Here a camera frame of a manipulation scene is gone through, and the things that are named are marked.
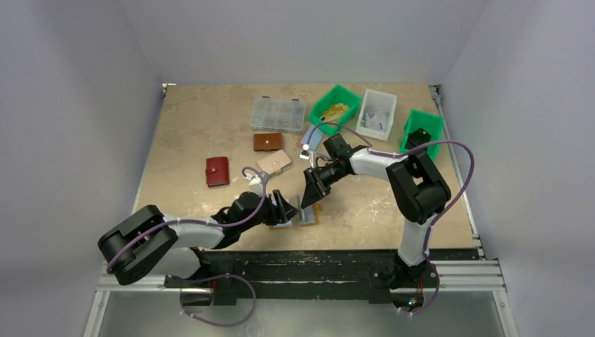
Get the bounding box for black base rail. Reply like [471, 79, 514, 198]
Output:
[116, 249, 459, 308]

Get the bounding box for stack of loose cards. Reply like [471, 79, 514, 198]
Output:
[298, 121, 339, 159]

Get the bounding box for beige card holder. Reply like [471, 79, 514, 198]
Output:
[257, 150, 292, 176]

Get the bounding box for cards in green bin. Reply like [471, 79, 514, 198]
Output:
[320, 103, 350, 121]

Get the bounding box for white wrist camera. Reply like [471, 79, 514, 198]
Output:
[244, 172, 269, 196]
[299, 144, 315, 166]

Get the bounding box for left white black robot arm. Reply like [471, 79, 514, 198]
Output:
[98, 190, 300, 286]

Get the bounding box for white plastic bin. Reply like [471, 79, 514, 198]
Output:
[356, 88, 398, 141]

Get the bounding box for green bin right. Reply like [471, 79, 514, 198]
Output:
[400, 110, 444, 152]

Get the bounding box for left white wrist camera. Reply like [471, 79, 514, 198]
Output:
[244, 172, 269, 196]

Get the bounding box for black card holder in bin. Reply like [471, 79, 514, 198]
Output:
[404, 128, 431, 150]

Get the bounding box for red leather card holder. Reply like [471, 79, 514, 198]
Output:
[206, 157, 230, 188]

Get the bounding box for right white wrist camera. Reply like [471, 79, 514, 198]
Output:
[299, 144, 315, 166]

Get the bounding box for mustard yellow card holder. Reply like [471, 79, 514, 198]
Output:
[269, 203, 323, 230]

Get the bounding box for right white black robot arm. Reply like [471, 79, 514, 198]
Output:
[300, 134, 451, 279]

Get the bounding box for cards in white bin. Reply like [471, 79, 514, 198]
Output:
[361, 106, 389, 132]

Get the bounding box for green bin with cards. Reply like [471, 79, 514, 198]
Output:
[308, 84, 362, 136]

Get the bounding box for brown leather card holder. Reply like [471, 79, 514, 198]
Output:
[253, 133, 283, 152]

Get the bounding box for aluminium frame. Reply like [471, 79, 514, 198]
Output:
[84, 260, 519, 336]

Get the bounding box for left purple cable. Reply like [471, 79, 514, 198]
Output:
[105, 166, 272, 275]

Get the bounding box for clear plastic organizer box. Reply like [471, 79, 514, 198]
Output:
[249, 96, 306, 134]

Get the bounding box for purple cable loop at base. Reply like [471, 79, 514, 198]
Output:
[180, 273, 258, 328]

